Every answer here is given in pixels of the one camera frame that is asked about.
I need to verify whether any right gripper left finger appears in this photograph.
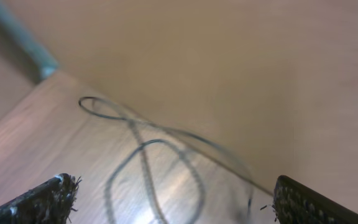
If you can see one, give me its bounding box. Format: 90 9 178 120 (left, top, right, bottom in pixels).
0 173 82 224

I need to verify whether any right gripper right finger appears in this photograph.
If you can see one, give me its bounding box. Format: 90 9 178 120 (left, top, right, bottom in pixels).
270 175 358 224

